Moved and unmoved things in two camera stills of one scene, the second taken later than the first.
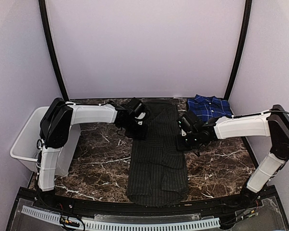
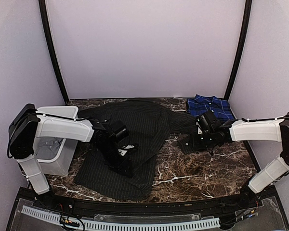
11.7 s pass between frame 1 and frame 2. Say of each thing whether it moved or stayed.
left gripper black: moved
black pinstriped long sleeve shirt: moved
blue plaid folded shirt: stayed
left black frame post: stayed
